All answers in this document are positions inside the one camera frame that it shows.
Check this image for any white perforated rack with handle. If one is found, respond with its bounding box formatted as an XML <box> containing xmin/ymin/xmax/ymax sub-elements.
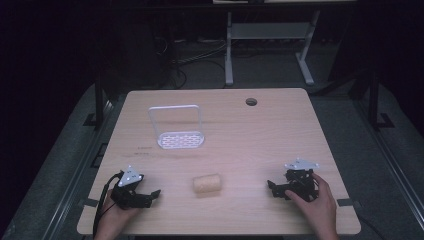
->
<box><xmin>147</xmin><ymin>104</ymin><xmax>207</xmax><ymax>151</ymax></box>

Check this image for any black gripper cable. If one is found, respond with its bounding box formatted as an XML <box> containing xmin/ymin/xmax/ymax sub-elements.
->
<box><xmin>92</xmin><ymin>171</ymin><xmax>124</xmax><ymax>239</ymax></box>

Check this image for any person's right hand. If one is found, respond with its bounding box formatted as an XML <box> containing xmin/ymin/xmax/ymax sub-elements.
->
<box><xmin>284</xmin><ymin>172</ymin><xmax>338</xmax><ymax>234</ymax></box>

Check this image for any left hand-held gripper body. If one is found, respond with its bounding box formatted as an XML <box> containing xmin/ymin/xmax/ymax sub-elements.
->
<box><xmin>110</xmin><ymin>165</ymin><xmax>149</xmax><ymax>211</ymax></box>

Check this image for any bundle of floor cables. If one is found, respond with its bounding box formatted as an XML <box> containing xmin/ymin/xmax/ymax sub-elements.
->
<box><xmin>154</xmin><ymin>34</ymin><xmax>231</xmax><ymax>90</ymax></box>

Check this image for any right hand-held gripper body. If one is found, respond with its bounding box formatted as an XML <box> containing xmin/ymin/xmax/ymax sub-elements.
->
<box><xmin>283</xmin><ymin>157</ymin><xmax>320</xmax><ymax>203</ymax></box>

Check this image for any white metal desk frame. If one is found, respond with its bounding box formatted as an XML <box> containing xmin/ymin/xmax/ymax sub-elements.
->
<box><xmin>224</xmin><ymin>9</ymin><xmax>322</xmax><ymax>87</ymax></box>

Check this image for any thin black floor cable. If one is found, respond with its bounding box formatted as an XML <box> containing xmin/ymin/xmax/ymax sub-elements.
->
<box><xmin>357</xmin><ymin>213</ymin><xmax>388</xmax><ymax>240</ymax></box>

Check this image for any beige cylindrical roll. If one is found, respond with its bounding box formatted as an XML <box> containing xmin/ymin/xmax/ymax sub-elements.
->
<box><xmin>192</xmin><ymin>172</ymin><xmax>223</xmax><ymax>195</ymax></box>

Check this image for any black metal stand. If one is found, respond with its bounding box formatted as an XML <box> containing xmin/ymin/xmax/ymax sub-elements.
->
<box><xmin>82</xmin><ymin>71</ymin><xmax>112</xmax><ymax>128</ymax></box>
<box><xmin>365</xmin><ymin>70</ymin><xmax>396</xmax><ymax>130</ymax></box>

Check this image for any person's left hand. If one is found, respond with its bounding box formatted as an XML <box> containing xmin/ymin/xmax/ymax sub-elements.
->
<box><xmin>94</xmin><ymin>189</ymin><xmax>142</xmax><ymax>238</ymax></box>

